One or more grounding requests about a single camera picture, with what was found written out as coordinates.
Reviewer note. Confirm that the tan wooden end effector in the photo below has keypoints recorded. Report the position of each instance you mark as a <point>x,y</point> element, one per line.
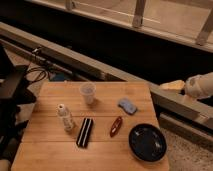
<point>176,85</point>

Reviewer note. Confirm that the small white bottle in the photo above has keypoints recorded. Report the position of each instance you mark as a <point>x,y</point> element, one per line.
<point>66,117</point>

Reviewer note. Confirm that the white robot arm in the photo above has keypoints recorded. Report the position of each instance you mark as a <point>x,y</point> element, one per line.
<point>197,87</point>

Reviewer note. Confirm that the blue sponge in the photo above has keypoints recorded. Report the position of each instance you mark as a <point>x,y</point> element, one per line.
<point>127,106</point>

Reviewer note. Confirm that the black round plate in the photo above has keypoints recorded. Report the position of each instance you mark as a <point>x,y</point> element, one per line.
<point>147,142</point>

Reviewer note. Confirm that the red pocket knife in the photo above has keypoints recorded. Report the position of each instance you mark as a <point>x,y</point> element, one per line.
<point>116,126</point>

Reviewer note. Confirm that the clear plastic cup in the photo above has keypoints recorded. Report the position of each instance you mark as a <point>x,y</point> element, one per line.
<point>87,90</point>

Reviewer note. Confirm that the black white striped box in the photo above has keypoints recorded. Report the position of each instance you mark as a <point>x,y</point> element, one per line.
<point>84,133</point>

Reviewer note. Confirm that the black chair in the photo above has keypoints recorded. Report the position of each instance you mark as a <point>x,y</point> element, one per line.
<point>13,92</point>

